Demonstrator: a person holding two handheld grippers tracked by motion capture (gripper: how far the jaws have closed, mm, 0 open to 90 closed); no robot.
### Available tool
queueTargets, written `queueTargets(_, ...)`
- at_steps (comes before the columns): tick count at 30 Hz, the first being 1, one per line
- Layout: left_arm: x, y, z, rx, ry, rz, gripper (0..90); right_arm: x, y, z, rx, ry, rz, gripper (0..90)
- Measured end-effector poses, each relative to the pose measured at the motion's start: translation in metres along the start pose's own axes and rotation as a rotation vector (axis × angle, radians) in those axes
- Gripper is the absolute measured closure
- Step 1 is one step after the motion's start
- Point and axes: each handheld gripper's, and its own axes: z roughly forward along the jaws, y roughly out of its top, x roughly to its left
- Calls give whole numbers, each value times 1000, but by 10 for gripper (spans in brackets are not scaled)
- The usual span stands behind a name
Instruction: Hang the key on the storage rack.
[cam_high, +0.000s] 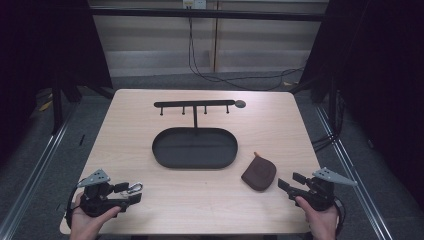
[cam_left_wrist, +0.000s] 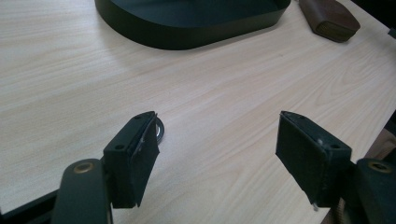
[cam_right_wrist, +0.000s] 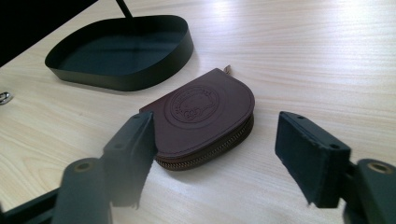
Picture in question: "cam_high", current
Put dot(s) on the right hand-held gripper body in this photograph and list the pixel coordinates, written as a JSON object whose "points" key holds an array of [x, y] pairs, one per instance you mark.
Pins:
{"points": [[320, 196]]}

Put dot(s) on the black key rack with tray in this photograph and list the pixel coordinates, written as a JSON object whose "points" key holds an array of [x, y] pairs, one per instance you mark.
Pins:
{"points": [[195, 150]]}

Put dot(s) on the black horizontal frame bar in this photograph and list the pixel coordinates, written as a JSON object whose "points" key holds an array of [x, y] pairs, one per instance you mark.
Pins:
{"points": [[206, 14]]}

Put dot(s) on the silver carabiner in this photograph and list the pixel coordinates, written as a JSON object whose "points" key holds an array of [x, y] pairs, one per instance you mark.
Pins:
{"points": [[137, 186]]}

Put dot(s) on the person's left hand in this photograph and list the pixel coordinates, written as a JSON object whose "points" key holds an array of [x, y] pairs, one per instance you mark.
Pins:
{"points": [[83, 225]]}

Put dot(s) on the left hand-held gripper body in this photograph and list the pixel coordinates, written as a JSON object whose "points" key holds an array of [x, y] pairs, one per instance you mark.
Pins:
{"points": [[96, 200]]}

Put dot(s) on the brown zip pouch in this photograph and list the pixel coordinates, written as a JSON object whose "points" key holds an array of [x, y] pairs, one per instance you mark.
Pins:
{"points": [[260, 173]]}

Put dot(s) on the yellow tape strip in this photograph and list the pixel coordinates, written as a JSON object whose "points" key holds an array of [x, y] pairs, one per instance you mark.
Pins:
{"points": [[45, 106]]}

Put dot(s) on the white wall socket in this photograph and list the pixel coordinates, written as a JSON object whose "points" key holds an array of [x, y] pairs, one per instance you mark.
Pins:
{"points": [[194, 3]]}

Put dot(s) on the black stand leg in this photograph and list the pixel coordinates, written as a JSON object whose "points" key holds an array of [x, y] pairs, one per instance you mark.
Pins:
{"points": [[57, 110]]}

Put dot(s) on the person's right hand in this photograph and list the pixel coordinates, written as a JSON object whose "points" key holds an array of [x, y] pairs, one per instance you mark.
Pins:
{"points": [[321, 223]]}

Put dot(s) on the dark curtain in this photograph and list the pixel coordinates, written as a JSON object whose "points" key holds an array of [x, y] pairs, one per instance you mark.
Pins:
{"points": [[380, 66], [43, 43]]}

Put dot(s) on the metal floor rail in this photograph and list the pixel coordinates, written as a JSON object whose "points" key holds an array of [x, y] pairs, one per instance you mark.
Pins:
{"points": [[353, 173], [33, 180]]}

